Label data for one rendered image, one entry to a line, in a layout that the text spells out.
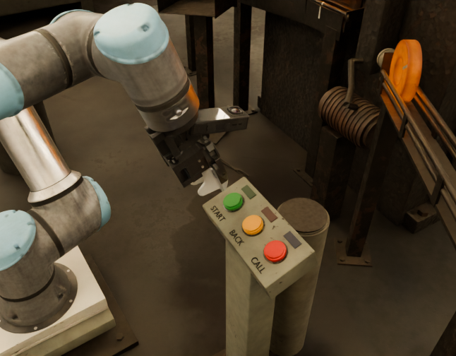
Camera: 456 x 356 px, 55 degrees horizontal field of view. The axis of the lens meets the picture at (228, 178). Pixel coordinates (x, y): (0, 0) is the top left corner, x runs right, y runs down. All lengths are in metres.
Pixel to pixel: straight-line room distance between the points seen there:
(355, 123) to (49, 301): 0.99
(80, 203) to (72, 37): 0.62
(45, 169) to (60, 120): 1.24
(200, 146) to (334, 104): 0.78
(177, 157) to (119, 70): 0.19
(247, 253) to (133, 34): 0.44
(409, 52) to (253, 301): 0.68
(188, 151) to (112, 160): 1.34
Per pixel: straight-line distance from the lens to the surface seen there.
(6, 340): 1.33
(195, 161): 0.72
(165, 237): 1.65
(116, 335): 1.41
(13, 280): 1.20
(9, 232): 1.18
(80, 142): 2.21
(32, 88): 0.64
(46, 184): 1.20
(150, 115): 0.65
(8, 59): 0.64
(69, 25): 0.69
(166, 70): 0.61
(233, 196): 0.88
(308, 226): 0.96
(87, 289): 1.34
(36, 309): 1.29
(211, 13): 1.83
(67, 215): 1.20
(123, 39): 0.58
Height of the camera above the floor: 1.20
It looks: 40 degrees down
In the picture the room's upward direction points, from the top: straight up
